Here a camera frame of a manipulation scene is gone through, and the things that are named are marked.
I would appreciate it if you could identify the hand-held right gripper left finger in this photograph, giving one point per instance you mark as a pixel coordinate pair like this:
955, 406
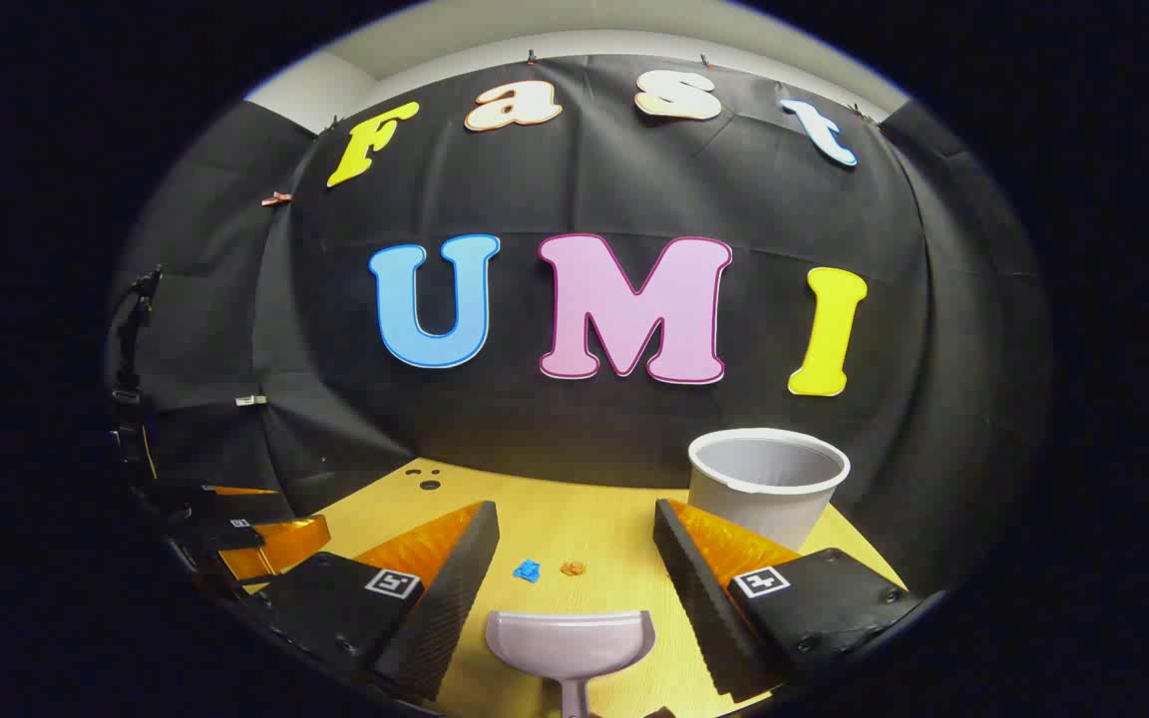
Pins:
455, 588

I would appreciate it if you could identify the blue paper trash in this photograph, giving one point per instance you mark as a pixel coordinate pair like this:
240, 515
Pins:
528, 570

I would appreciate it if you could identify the copper cloth clip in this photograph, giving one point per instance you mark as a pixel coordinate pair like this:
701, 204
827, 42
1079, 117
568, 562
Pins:
276, 198

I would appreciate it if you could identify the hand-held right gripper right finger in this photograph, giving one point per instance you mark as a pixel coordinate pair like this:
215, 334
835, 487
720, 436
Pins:
694, 598

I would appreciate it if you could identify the yellow wooden desktop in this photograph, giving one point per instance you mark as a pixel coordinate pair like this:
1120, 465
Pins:
584, 534

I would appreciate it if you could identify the white ribbed garbage bin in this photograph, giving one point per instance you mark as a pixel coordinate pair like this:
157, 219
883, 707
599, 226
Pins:
764, 504

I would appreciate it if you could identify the pale purple dustpan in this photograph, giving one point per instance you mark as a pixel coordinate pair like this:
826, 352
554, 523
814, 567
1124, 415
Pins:
570, 643

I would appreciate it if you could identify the orange paper trash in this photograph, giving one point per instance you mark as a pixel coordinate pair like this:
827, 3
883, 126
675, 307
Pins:
573, 568

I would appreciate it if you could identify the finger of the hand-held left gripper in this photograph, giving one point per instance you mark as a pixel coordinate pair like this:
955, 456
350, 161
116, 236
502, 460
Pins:
280, 543
235, 492

